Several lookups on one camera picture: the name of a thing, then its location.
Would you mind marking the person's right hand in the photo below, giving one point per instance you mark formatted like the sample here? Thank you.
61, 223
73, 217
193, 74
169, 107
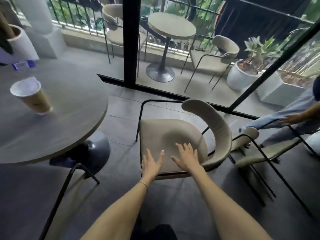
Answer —
188, 159

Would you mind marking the person's left hand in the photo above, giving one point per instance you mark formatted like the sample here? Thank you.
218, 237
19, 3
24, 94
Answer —
150, 168

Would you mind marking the person's right thumb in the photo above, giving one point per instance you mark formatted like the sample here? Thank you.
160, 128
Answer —
176, 161

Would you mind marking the person's left thumb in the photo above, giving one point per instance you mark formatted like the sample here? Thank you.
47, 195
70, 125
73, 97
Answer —
160, 158

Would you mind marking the person's right forearm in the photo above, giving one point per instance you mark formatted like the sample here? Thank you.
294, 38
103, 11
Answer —
225, 207

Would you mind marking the person's left forearm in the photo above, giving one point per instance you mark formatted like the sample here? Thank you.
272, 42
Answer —
120, 212

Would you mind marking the person's black clothing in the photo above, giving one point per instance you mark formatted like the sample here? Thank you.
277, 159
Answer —
155, 231

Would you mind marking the round white plant pot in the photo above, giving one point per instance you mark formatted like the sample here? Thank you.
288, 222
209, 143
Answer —
240, 78

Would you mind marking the white rectangular planter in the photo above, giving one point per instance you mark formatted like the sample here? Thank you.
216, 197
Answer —
275, 91

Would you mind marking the green succulent plant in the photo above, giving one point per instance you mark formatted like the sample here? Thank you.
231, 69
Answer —
257, 51

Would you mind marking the paper cup with white lid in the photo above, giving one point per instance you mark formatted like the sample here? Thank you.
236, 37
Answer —
33, 98

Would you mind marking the small blue clear item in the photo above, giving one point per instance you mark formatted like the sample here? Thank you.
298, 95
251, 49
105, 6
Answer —
23, 64

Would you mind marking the large white plant pot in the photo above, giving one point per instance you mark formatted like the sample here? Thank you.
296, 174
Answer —
21, 44

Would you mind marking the white stone column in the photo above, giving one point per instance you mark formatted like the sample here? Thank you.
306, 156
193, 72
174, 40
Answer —
40, 24

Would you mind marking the black metal railing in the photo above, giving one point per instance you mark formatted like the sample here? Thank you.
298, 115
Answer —
56, 9

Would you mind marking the beige padded chair black frame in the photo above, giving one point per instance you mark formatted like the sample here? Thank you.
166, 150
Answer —
117, 34
212, 59
270, 153
170, 133

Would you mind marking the round grey pedestal table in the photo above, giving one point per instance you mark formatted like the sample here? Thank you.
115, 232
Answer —
62, 109

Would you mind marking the black metal chair frame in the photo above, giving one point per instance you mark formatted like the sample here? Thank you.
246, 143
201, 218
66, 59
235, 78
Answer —
58, 199

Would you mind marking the black metal door frame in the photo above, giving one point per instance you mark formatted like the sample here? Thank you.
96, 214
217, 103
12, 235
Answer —
131, 47

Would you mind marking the round beige pedestal table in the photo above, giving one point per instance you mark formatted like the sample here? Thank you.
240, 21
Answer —
172, 24

